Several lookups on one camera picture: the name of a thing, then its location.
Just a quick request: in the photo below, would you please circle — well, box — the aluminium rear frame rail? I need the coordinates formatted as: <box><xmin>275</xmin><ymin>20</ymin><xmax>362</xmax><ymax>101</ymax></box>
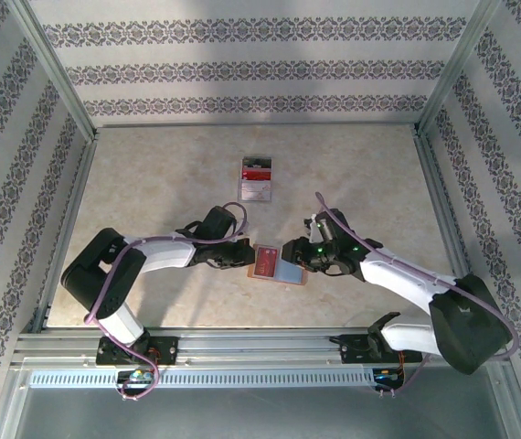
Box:
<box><xmin>93</xmin><ymin>119</ymin><xmax>421</xmax><ymax>130</ymax></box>

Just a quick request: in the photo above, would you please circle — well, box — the brown leather card holder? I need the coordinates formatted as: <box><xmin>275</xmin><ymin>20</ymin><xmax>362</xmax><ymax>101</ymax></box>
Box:
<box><xmin>246</xmin><ymin>244</ymin><xmax>309</xmax><ymax>288</ymax></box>

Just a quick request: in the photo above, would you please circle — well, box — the aluminium frame post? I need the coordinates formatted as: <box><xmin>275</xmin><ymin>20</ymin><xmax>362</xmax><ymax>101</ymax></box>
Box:
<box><xmin>11</xmin><ymin>0</ymin><xmax>100</xmax><ymax>144</ymax></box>
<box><xmin>415</xmin><ymin>0</ymin><xmax>506</xmax><ymax>136</ymax></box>

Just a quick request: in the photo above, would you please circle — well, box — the white card with red print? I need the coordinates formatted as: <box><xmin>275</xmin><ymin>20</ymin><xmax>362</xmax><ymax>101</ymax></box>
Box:
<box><xmin>241</xmin><ymin>178</ymin><xmax>273</xmax><ymax>202</ymax></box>

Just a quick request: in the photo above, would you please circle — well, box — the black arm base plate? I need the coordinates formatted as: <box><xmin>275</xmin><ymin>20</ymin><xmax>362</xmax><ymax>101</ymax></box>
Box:
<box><xmin>338</xmin><ymin>334</ymin><xmax>422</xmax><ymax>366</ymax></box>
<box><xmin>95</xmin><ymin>336</ymin><xmax>180</xmax><ymax>367</ymax></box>

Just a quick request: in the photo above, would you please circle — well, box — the slotted grey cable duct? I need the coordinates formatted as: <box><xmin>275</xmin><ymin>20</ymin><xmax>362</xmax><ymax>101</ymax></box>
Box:
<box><xmin>29</xmin><ymin>368</ymin><xmax>408</xmax><ymax>390</ymax></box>

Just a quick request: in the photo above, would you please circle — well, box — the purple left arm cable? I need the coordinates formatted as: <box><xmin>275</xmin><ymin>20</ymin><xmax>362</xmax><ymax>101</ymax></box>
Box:
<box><xmin>84</xmin><ymin>201</ymin><xmax>249</xmax><ymax>402</ymax></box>

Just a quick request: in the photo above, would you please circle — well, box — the grey metal panel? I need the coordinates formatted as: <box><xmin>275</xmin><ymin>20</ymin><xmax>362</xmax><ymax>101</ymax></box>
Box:
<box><xmin>0</xmin><ymin>365</ymin><xmax>521</xmax><ymax>439</ymax></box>

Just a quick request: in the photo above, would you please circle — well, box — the red VIP card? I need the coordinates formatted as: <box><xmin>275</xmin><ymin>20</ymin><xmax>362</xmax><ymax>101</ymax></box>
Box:
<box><xmin>251</xmin><ymin>244</ymin><xmax>283</xmax><ymax>281</ymax></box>

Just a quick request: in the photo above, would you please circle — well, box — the aluminium side frame rail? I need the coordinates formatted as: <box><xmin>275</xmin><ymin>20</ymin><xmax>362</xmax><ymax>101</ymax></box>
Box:
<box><xmin>411</xmin><ymin>127</ymin><xmax>490</xmax><ymax>329</ymax></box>
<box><xmin>31</xmin><ymin>136</ymin><xmax>100</xmax><ymax>333</ymax></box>

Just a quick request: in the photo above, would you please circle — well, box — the red and white packet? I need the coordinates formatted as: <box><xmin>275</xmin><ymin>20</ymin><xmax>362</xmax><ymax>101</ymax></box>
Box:
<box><xmin>238</xmin><ymin>155</ymin><xmax>275</xmax><ymax>205</ymax></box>

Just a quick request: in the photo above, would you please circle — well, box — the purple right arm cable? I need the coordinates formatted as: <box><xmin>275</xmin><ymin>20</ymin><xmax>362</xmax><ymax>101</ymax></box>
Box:
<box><xmin>314</xmin><ymin>191</ymin><xmax>520</xmax><ymax>399</ymax></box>

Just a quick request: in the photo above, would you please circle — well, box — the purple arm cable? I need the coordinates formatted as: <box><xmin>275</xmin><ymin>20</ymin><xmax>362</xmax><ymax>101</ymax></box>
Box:
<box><xmin>314</xmin><ymin>191</ymin><xmax>520</xmax><ymax>399</ymax></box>
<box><xmin>84</xmin><ymin>201</ymin><xmax>249</xmax><ymax>402</ymax></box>

